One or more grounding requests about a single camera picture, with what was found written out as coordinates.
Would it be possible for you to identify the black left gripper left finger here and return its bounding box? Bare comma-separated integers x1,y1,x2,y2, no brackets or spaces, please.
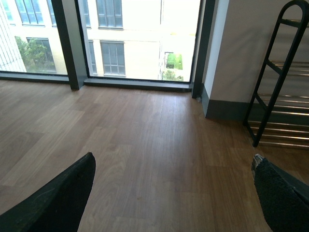
0,152,96,232

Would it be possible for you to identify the left floor window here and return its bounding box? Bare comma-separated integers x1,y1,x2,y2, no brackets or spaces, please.
0,0,214,98

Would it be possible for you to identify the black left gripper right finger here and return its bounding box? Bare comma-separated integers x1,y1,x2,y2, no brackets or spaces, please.
251,154,309,232

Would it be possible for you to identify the black metal shoe rack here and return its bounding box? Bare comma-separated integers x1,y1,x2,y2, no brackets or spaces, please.
243,0,309,148

